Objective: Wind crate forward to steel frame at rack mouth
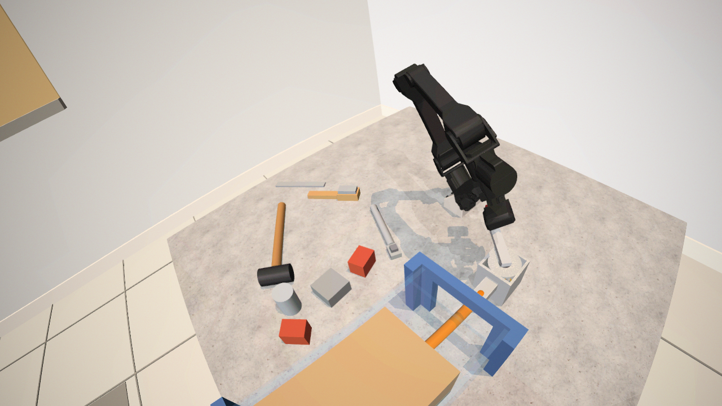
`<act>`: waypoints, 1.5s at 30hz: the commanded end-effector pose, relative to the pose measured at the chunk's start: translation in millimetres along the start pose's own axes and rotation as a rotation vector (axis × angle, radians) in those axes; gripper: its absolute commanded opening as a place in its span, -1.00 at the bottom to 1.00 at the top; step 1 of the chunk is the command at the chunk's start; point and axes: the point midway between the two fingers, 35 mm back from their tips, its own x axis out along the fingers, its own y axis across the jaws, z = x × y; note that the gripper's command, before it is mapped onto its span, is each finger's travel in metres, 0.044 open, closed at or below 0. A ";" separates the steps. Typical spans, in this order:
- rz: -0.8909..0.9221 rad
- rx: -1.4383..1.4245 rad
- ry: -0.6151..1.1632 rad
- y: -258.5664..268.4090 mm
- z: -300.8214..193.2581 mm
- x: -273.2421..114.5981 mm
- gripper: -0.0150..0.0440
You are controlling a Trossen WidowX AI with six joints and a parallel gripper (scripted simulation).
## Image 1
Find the blue u-shaped frame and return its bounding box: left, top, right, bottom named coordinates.
left=413, top=252, right=529, bottom=338

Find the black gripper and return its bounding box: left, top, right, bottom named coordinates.
left=471, top=177, right=516, bottom=231

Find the grey cylinder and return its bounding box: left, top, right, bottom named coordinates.
left=271, top=283, right=302, bottom=316

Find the orange-red rectangular block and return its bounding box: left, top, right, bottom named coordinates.
left=279, top=319, right=312, bottom=345
left=347, top=245, right=376, bottom=278

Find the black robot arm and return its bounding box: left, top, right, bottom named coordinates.
left=393, top=63, right=517, bottom=211

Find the black mallet with wooden handle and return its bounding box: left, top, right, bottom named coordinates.
left=257, top=202, right=294, bottom=286

